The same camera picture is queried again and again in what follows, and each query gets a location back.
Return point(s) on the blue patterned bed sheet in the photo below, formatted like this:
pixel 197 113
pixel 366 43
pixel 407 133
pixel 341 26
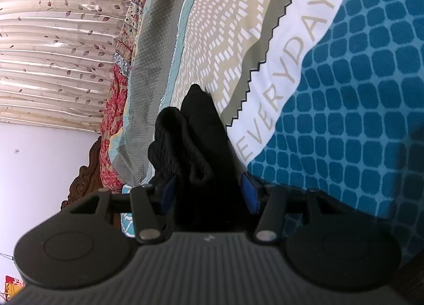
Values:
pixel 347 109

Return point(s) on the carved wooden headboard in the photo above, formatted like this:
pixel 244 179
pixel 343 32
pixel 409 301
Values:
pixel 86 175

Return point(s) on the black pants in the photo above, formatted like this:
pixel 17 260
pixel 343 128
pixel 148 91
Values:
pixel 198 132

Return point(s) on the red yellow cloth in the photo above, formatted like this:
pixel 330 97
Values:
pixel 13 288

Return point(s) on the white printed cloth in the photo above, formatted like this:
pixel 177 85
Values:
pixel 131 36

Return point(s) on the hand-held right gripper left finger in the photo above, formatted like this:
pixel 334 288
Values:
pixel 169 194

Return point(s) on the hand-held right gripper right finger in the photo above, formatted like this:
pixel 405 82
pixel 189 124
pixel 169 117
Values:
pixel 249 194

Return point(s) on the red floral quilt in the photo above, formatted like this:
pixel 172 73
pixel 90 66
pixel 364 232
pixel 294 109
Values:
pixel 112 126

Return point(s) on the grey quilted blanket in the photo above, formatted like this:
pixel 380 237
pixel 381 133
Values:
pixel 145 69

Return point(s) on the beige leaf print curtain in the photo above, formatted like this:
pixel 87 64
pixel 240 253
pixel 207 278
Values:
pixel 49 43

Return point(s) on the teal patterned pillow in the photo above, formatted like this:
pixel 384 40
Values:
pixel 127 218

